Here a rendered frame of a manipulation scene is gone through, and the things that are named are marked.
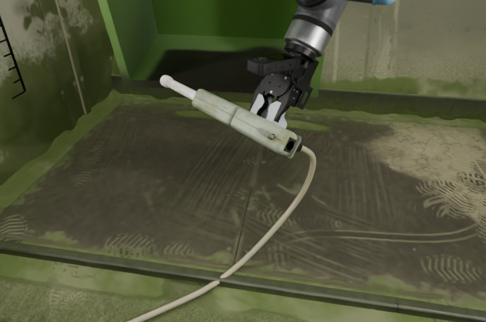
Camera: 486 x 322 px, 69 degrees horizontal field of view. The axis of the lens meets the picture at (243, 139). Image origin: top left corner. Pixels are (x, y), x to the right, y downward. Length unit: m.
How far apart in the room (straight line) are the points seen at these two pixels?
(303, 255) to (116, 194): 0.71
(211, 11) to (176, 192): 0.67
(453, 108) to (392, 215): 0.86
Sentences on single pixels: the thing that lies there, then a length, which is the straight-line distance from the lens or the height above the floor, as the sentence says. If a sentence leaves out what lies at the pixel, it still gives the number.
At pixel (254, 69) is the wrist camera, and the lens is 0.69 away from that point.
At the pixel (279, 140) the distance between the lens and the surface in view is 0.65.
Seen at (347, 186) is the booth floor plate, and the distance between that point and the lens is 1.41.
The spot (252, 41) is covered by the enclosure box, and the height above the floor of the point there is 0.52.
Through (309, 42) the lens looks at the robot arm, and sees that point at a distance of 0.75.
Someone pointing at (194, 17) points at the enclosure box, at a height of 0.60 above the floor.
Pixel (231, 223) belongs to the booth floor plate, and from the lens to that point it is 1.21.
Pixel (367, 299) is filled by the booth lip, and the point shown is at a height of 0.04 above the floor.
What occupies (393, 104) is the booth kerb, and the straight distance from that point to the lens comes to 1.95.
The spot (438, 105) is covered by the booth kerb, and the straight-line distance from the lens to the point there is 2.01.
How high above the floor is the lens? 0.90
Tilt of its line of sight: 32 degrees down
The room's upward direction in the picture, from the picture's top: straight up
